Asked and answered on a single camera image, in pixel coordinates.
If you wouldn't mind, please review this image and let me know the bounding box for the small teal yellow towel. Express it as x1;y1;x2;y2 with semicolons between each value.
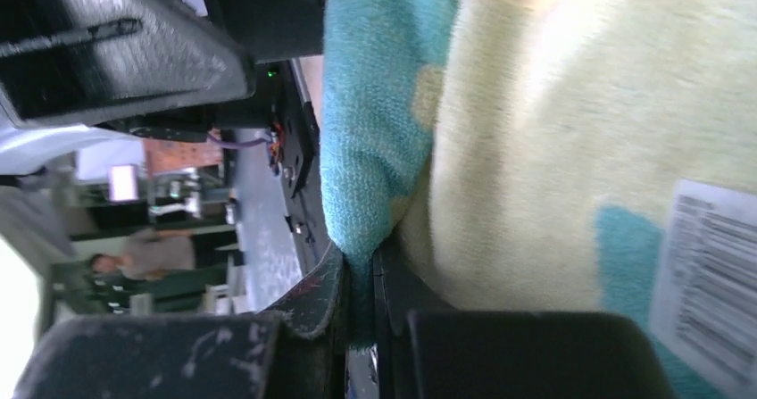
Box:
320;0;756;398

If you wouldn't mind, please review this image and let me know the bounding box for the white barcode care label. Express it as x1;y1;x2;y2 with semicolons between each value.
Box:
649;179;756;398

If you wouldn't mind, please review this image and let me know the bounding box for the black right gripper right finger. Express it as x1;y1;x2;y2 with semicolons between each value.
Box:
373;242;674;398

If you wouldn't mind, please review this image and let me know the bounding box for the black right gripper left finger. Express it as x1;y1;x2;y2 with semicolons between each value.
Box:
14;245;345;398

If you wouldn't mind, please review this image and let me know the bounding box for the person in background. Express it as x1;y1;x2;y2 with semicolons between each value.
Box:
88;228;196;280

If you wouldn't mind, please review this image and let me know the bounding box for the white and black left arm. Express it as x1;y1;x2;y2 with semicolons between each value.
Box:
1;0;327;176

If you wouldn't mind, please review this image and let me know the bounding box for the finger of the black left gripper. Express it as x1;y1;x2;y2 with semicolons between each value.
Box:
204;0;327;62
1;0;255;128

